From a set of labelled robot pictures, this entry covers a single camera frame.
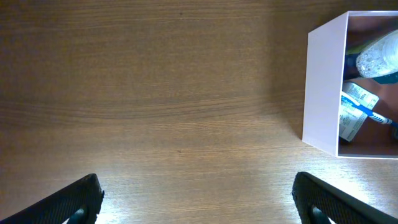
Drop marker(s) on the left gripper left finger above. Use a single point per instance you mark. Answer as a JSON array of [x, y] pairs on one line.
[[79, 202]]

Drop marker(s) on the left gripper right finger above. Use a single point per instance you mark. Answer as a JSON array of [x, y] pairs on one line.
[[319, 202]]

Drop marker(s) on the green white soap box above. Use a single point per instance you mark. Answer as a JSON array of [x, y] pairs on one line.
[[351, 119]]

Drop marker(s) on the blue white toothbrush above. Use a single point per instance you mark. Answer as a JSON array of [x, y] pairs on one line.
[[370, 113]]

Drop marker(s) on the teal mouthwash bottle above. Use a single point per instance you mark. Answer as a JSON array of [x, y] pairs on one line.
[[387, 79]]

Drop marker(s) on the clear pump soap bottle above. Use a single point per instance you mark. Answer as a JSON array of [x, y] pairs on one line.
[[373, 58]]

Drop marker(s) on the white cardboard box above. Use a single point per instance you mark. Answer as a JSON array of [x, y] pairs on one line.
[[324, 78]]

